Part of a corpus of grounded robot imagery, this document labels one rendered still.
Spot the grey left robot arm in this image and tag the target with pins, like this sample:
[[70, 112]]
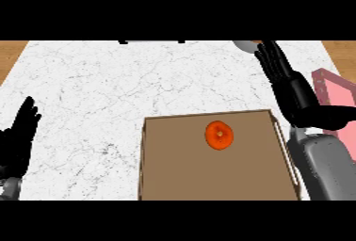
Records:
[[9, 188]]

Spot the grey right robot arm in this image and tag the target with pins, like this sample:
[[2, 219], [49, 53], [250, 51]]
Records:
[[324, 169]]

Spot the orange squash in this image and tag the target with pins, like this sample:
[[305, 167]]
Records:
[[219, 135]]

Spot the brown tray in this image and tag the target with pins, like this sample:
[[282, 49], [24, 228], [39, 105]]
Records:
[[217, 163]]

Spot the white appliance with dark feet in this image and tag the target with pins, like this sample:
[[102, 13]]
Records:
[[151, 41]]

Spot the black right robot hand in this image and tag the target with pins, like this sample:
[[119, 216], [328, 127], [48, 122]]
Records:
[[296, 94]]

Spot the grey rounded object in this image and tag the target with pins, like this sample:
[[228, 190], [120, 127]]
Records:
[[246, 45]]

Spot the pink cardboard box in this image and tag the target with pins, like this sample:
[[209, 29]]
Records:
[[336, 94]]

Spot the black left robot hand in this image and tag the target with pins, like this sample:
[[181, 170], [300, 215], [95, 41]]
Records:
[[21, 138]]

